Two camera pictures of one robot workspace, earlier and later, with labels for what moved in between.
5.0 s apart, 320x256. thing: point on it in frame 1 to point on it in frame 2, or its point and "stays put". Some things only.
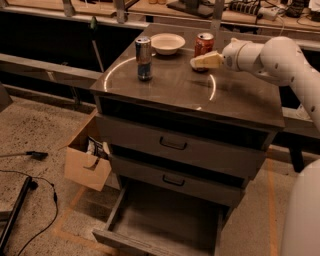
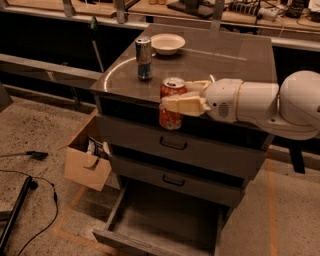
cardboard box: [86, 162] stays put
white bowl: [167, 43] stays put
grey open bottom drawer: [158, 222] stays put
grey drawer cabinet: [184, 127] stays put
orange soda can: [204, 44] to [171, 86]
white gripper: [230, 57] to [222, 98]
